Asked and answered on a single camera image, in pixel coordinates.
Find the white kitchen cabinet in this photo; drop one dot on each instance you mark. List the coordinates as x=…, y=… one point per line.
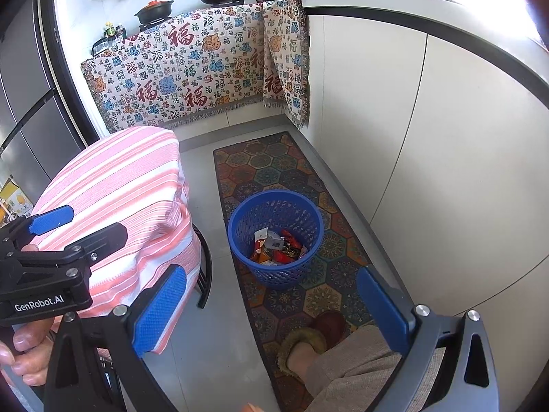
x=450, y=137

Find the black clay pot orange lid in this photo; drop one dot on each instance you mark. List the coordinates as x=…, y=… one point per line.
x=153, y=12

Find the grey refrigerator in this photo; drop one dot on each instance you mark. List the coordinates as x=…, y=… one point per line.
x=34, y=94

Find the brown furry slipper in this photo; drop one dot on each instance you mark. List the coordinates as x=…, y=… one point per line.
x=313, y=334

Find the person's left hand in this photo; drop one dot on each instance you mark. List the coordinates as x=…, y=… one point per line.
x=30, y=352

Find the blue plastic waste basket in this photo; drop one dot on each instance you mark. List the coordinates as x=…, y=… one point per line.
x=257, y=210

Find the hexagon patterned floor mat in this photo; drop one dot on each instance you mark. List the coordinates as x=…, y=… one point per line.
x=274, y=167

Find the yellow cardboard box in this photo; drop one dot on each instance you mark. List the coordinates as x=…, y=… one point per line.
x=15, y=199

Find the white grey packet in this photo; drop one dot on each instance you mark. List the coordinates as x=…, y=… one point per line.
x=268, y=240

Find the large patterned fringed cloth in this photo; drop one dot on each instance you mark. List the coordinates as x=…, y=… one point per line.
x=171, y=64

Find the condiment bottle rack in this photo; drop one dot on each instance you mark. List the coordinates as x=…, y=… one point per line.
x=107, y=38

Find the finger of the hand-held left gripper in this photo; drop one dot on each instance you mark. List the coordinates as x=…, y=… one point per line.
x=51, y=219
x=107, y=236

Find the orange snack packet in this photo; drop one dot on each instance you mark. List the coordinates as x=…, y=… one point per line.
x=259, y=254

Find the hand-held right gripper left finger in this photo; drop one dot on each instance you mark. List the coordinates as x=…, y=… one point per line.
x=158, y=309

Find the narrow patterned fringed cloth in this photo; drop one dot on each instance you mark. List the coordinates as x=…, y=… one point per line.
x=287, y=60

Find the person's beige trouser leg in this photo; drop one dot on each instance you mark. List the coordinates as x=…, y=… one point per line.
x=356, y=369

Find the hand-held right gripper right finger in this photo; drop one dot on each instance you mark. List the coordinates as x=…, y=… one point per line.
x=381, y=309

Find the pink striped tablecloth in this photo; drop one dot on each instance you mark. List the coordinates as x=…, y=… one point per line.
x=120, y=189

